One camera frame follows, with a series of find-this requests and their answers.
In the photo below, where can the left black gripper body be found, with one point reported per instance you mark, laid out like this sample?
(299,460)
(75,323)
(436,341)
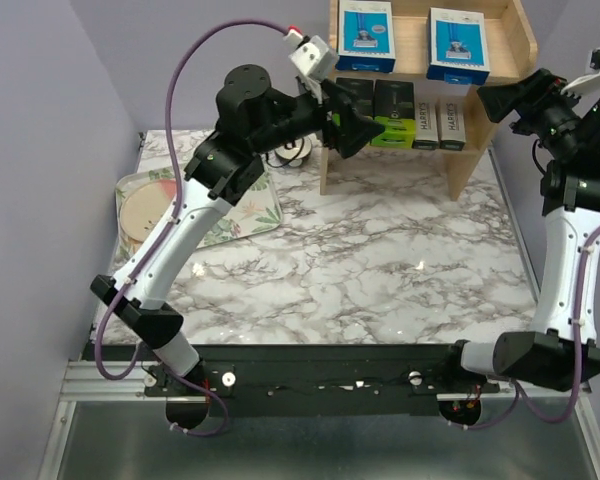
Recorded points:
(293,116)

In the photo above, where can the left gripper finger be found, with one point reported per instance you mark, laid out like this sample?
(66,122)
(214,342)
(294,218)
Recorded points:
(336,101)
(350,132)

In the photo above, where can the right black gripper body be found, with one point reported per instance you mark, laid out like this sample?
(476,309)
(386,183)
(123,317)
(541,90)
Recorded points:
(565,142)

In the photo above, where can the black green Gillette box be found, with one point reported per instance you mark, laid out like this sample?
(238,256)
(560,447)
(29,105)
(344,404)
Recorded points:
(393,107)
(361,91)

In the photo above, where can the blue razor package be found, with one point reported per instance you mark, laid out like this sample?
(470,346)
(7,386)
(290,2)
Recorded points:
(365,37)
(457,47)

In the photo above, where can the white Harry's box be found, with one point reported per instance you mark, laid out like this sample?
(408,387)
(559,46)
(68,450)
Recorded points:
(450,123)
(426,135)

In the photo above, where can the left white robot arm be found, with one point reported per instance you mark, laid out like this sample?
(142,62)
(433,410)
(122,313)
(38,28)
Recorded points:
(137,292)

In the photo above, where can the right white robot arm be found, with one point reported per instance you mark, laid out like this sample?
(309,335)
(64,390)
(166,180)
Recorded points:
(559,349)

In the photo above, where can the dark ceramic bowl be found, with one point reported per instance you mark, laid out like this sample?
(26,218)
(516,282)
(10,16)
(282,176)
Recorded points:
(293,156)

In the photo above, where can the leaf-patterned tray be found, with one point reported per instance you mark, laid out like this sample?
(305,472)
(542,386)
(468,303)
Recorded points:
(257,212)

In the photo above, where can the pink and cream plate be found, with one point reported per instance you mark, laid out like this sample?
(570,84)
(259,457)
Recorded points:
(144,206)

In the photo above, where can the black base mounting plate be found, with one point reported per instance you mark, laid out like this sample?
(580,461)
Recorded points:
(250,381)

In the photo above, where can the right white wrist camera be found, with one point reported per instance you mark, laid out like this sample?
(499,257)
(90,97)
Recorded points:
(597,72)

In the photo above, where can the aluminium rail frame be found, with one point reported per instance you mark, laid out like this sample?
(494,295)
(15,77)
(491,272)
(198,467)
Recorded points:
(110,430)

